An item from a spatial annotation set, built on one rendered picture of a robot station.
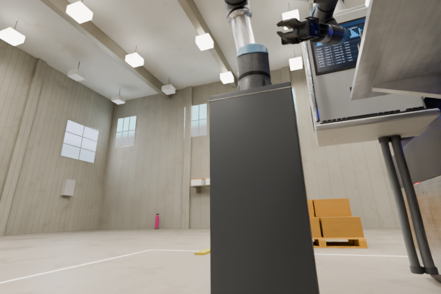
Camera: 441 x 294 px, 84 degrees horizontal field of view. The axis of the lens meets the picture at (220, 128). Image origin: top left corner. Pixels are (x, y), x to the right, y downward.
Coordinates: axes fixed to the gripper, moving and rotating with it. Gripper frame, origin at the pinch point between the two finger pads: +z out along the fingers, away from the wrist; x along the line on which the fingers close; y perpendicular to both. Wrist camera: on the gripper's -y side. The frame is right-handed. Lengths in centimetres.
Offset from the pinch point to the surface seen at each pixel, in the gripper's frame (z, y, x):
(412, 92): -30, 31, 26
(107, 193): -32, -1142, 414
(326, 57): -59, -22, 3
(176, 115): -343, -1007, 73
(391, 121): -41, 20, 37
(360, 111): -57, -1, 34
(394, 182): -62, 13, 69
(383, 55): -10.4, 31.3, 14.8
